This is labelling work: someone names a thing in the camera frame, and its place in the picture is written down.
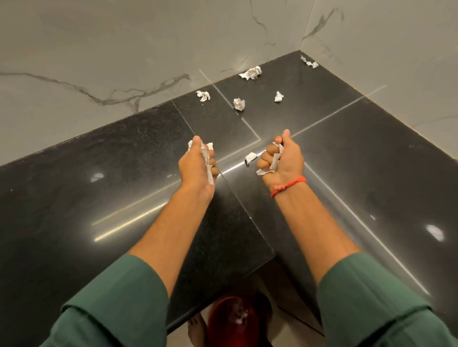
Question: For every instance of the person's left hand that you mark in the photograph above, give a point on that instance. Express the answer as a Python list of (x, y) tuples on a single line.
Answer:
[(191, 171)]

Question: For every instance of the person's right hand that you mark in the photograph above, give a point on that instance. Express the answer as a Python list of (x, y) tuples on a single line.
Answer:
[(291, 161)]

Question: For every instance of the white paper scraps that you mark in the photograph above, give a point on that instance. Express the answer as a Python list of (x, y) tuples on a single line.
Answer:
[(252, 73)]

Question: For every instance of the person's right forearm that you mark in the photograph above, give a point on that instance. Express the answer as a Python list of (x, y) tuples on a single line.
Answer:
[(315, 232)]

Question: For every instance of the person's left forearm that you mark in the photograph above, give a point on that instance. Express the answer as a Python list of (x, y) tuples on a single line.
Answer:
[(171, 232)]

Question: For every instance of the orange thread wristband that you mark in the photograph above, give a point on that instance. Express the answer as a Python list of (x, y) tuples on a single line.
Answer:
[(290, 184)]

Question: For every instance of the green shirt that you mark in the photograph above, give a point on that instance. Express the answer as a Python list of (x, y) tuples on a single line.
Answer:
[(114, 304)]

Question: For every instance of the red plastic bucket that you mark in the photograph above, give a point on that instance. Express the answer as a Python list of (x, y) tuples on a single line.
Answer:
[(218, 325)]

